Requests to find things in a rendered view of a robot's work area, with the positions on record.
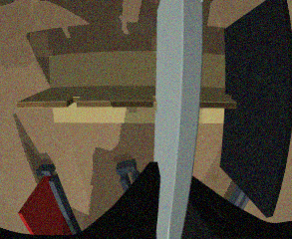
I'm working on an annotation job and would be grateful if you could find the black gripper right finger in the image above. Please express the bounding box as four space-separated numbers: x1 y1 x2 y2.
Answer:
181 176 292 239

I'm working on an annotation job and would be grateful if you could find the tan slotted board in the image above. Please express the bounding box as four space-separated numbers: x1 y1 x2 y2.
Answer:
17 51 237 123

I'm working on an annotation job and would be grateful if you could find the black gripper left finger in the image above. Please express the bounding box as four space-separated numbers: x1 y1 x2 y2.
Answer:
0 162 160 239

